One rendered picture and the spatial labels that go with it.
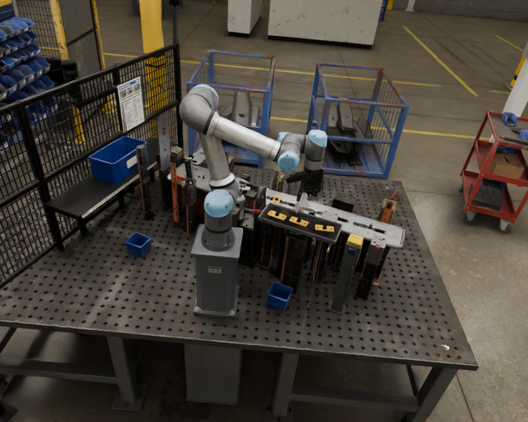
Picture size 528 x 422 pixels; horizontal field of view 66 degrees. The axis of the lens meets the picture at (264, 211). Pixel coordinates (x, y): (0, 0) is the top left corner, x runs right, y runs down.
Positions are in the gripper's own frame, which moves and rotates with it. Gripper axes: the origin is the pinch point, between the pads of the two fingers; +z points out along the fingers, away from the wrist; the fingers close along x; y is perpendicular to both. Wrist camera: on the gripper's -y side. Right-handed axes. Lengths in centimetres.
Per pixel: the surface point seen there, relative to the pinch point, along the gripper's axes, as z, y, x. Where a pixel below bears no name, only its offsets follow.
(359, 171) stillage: 106, -20, 239
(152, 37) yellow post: -36, -135, 66
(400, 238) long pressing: 26, 44, 36
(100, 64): 62, -358, 227
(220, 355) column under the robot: 80, -18, -37
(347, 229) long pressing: 25.8, 17.6, 28.7
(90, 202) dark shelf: 23, -103, -28
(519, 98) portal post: 50, 113, 424
